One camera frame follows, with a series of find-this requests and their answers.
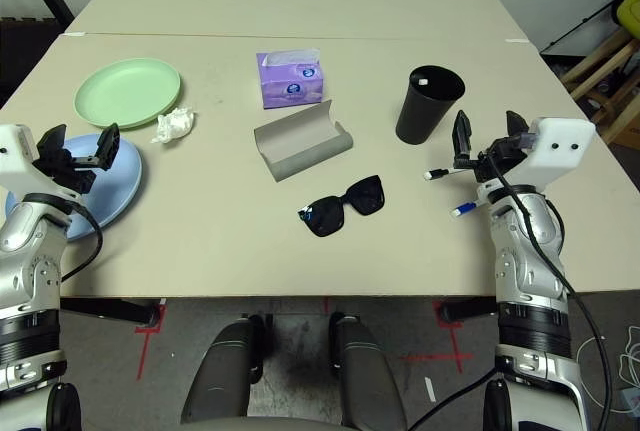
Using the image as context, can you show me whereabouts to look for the white tissue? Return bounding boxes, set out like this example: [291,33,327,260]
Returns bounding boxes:
[150,107,196,145]

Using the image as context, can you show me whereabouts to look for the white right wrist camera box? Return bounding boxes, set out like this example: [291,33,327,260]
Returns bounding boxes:
[514,117,596,187]

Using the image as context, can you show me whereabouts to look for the blue and white marker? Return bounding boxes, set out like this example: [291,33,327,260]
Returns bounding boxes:
[451,199,489,218]

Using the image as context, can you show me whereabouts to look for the black and white marker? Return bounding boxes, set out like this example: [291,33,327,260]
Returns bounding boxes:
[423,166,459,182]

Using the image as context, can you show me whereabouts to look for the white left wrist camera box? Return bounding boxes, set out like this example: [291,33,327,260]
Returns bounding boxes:
[0,124,40,193]

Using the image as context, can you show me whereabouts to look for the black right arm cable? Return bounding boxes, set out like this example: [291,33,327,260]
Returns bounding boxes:
[414,150,615,431]

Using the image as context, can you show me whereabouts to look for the black plastic cup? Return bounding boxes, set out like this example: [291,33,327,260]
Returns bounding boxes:
[394,65,466,146]

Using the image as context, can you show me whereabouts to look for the purple tissue pack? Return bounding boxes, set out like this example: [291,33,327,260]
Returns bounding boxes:
[255,47,331,111]

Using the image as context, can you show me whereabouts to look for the blue plastic plate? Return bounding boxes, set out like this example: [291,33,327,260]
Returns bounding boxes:
[4,134,144,242]

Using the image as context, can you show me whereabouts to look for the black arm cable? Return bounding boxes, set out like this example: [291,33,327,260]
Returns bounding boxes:
[414,150,615,431]
[29,193,105,282]

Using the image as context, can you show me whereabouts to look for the white floor cable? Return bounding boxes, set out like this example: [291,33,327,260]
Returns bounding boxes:
[574,323,640,417]

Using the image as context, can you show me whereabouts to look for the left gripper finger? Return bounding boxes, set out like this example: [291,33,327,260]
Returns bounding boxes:
[37,124,69,163]
[94,123,122,173]

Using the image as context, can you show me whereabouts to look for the green plastic plate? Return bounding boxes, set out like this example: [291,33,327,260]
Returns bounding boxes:
[73,57,182,131]

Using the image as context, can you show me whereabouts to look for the red floor tape mark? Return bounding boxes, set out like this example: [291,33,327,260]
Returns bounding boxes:
[134,303,169,381]
[399,300,474,373]

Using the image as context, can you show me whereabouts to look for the black table foot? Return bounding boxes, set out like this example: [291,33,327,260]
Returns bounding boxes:
[59,297,161,328]

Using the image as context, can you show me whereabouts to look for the grey glasses case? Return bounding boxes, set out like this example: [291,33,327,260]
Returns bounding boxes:
[253,98,355,183]

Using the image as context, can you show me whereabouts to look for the grey robot leg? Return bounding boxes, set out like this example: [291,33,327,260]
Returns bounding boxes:
[328,311,409,431]
[180,314,274,425]

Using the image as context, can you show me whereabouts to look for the black sunglasses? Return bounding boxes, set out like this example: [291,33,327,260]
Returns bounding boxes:
[298,174,387,239]

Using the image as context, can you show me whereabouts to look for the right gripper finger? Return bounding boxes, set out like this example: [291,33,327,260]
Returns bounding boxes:
[505,110,532,141]
[452,110,475,169]

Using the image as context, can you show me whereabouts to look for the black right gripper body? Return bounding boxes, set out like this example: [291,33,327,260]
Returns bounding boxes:
[453,135,527,184]

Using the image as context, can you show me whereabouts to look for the yellow-green object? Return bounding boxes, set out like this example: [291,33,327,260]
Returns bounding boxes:
[615,0,640,40]

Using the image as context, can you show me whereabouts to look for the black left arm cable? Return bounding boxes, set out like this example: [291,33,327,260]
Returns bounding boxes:
[29,193,105,282]

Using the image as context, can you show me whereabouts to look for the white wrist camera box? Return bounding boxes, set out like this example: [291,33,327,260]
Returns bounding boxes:
[0,124,40,193]
[514,117,596,187]

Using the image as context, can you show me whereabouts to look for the grey robot right leg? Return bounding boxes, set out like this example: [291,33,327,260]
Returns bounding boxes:
[328,311,409,431]

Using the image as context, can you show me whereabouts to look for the wooden frame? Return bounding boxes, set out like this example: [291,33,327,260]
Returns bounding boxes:
[559,25,640,147]

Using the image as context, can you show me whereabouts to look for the grey robot left leg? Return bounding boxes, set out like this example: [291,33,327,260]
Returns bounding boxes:
[180,314,274,425]

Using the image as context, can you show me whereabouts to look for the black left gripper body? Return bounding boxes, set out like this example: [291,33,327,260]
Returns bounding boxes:
[32,148,100,197]

